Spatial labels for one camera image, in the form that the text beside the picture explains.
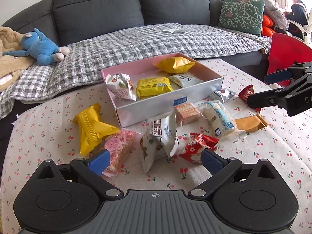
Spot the red triangular snack pack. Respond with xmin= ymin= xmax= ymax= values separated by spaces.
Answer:
xmin=238 ymin=84 xmax=263 ymax=113

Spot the golden brown bar pack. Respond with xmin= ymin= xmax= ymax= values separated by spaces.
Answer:
xmin=235 ymin=114 xmax=268 ymax=133

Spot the red crinkled snack pack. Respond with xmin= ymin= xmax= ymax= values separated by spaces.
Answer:
xmin=179 ymin=133 xmax=219 ymax=164

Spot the silver truffle chocolate pack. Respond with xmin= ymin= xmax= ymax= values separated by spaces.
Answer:
xmin=209 ymin=88 xmax=236 ymax=104

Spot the yellow pillow snack pack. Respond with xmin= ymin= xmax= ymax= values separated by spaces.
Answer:
xmin=72 ymin=103 xmax=120 ymax=157

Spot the pink rice cracker pack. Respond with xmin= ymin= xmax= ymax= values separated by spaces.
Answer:
xmin=89 ymin=129 xmax=142 ymax=177

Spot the white cream roll pack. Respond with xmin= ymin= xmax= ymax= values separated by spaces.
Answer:
xmin=198 ymin=100 xmax=238 ymax=139

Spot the wafer biscuit clear pack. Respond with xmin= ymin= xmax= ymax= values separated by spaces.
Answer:
xmin=175 ymin=103 xmax=201 ymax=126

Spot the white nut snack pack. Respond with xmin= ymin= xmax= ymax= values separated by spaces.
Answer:
xmin=140 ymin=110 xmax=178 ymax=174

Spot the white cartoon face snack pack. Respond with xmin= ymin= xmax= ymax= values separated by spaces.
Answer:
xmin=169 ymin=72 xmax=204 ymax=88

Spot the yellow waffle sandwich pack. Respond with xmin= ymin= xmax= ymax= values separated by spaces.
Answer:
xmin=155 ymin=57 xmax=196 ymax=74

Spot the white walnut snack pack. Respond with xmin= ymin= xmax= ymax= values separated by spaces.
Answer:
xmin=105 ymin=73 xmax=137 ymax=101

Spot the red plastic stool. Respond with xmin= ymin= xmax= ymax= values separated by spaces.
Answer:
xmin=264 ymin=33 xmax=311 ymax=85

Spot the orange cushion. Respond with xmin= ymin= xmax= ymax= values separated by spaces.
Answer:
xmin=261 ymin=14 xmax=275 ymax=37

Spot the cherry print tablecloth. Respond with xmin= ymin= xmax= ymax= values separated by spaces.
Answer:
xmin=0 ymin=58 xmax=312 ymax=234

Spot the brown bag on sofa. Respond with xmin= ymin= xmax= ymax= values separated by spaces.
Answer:
xmin=256 ymin=0 xmax=289 ymax=30

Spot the green branch pattern cushion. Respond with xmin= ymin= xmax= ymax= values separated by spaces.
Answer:
xmin=219 ymin=0 xmax=265 ymax=36

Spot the person in background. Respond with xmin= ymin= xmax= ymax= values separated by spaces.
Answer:
xmin=285 ymin=0 xmax=308 ymax=37

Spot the pink and silver cardboard box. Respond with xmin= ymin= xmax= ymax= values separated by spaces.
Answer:
xmin=102 ymin=53 xmax=223 ymax=127

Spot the grey checked quilted blanket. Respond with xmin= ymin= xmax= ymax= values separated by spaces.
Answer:
xmin=1 ymin=23 xmax=271 ymax=118

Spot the beige quilted blanket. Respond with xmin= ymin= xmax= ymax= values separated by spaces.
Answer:
xmin=0 ymin=26 xmax=36 ymax=92

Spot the blue plush toy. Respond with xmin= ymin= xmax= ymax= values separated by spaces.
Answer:
xmin=3 ymin=28 xmax=71 ymax=66

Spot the dark grey sofa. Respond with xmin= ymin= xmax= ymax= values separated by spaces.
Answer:
xmin=0 ymin=0 xmax=271 ymax=137

